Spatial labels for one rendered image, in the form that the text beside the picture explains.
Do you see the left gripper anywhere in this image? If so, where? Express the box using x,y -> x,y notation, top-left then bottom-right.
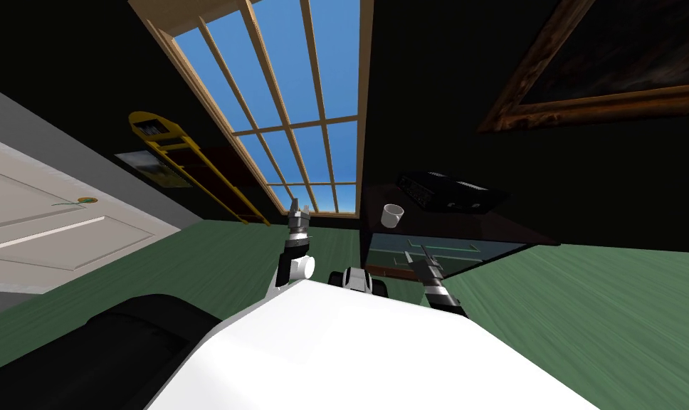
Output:
287,197 -> 312,233

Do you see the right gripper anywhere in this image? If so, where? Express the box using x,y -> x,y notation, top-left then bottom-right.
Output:
404,247 -> 446,288

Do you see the white mug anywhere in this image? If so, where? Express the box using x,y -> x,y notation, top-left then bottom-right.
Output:
380,204 -> 406,229

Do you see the grey-blue drawer front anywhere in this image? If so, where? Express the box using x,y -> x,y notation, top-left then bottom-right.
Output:
366,233 -> 529,271

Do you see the black box-shaped device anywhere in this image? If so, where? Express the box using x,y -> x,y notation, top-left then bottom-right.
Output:
396,170 -> 510,214

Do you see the dark wooden desk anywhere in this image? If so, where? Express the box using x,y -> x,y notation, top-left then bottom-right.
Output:
358,181 -> 562,281

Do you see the wooden-framed window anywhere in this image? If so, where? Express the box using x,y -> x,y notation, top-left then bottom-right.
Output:
127,0 -> 375,220

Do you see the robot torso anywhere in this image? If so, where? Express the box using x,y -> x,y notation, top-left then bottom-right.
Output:
144,266 -> 601,410

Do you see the yellow shelf unit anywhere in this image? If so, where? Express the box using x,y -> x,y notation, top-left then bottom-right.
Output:
127,110 -> 271,226

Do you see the white panelled door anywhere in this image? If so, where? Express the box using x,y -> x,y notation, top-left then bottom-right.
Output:
0,132 -> 183,295

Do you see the dark picture in wooden frame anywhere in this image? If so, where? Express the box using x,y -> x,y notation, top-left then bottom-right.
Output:
476,0 -> 689,135

